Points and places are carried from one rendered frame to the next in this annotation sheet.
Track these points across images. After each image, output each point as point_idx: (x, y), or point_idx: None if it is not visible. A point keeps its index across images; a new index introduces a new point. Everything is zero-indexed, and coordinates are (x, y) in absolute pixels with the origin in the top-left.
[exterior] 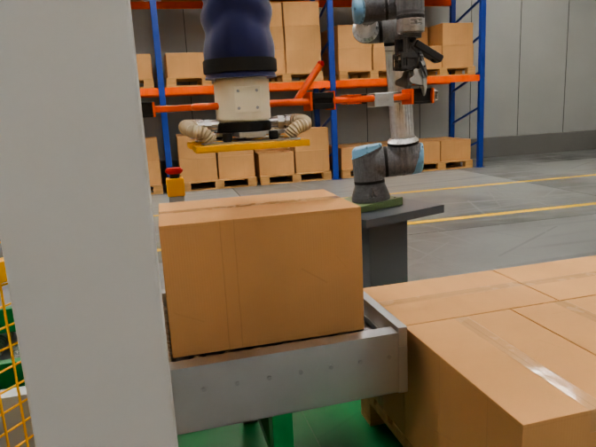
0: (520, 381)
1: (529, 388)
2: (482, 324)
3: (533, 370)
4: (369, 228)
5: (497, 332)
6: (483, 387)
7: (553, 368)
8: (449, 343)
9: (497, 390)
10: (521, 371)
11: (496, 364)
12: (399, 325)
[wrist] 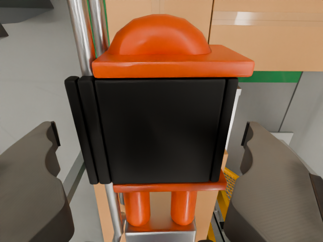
0: (313, 43)
1: (320, 43)
2: (234, 8)
3: (310, 24)
4: (4, 29)
5: (253, 5)
6: (302, 67)
7: (318, 8)
8: (247, 55)
9: (309, 63)
10: (305, 33)
11: (288, 42)
12: (237, 92)
